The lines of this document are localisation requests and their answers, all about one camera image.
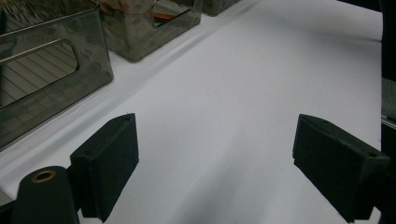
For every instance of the white table mat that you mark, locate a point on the white table mat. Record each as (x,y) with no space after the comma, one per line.
(218,93)

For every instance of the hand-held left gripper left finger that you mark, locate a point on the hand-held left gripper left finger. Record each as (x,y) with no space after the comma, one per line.
(106,161)

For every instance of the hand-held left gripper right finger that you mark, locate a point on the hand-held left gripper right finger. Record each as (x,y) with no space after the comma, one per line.
(336,161)

